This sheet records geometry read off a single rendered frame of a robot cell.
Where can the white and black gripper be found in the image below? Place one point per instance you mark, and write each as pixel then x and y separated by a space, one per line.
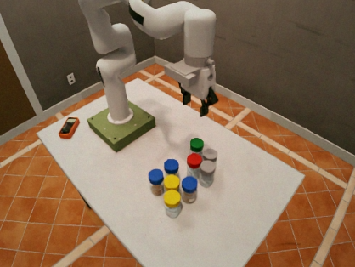
pixel 203 89

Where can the orange digital multimeter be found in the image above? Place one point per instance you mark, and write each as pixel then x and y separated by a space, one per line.
pixel 69 127

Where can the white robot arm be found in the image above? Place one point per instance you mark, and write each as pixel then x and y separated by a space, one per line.
pixel 199 27

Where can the red-capped bottle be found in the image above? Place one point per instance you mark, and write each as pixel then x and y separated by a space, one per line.
pixel 193 165

